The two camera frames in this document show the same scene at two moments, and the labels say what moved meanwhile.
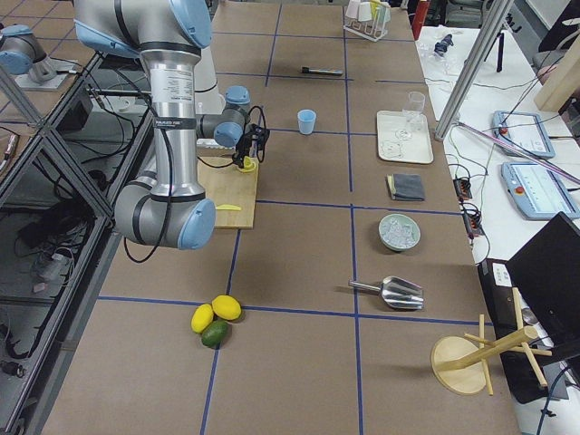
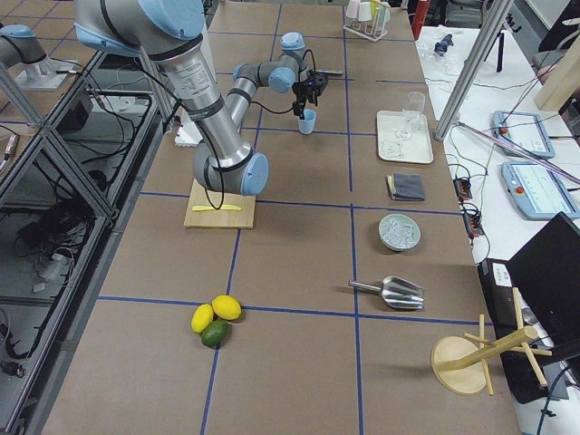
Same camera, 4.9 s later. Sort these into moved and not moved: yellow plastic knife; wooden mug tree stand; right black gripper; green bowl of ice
Moved: right black gripper
Not moved: yellow plastic knife; green bowl of ice; wooden mug tree stand
